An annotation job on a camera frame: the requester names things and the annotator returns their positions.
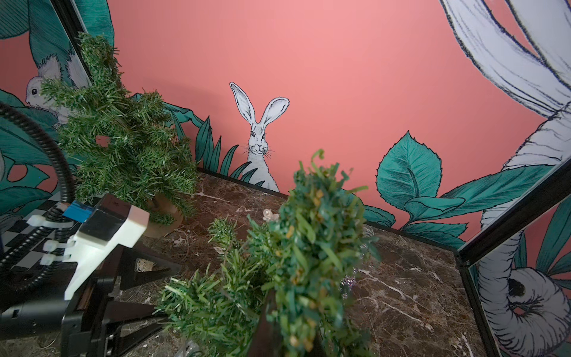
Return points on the right black frame post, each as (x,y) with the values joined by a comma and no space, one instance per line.
(521,311)

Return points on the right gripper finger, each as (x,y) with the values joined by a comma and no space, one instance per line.
(267,340)

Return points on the left black frame post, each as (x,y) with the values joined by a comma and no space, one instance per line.
(73,25)

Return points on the black white checkerboard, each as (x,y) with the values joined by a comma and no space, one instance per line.
(15,235)

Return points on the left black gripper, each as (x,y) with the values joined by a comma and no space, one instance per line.
(87,324)

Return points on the green christmas tree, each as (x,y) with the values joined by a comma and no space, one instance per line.
(125,145)
(304,257)

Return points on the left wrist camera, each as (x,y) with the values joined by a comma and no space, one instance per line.
(111,222)

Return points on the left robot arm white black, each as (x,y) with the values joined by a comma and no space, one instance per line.
(18,201)

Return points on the black frame post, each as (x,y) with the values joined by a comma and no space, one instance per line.
(73,25)
(521,311)

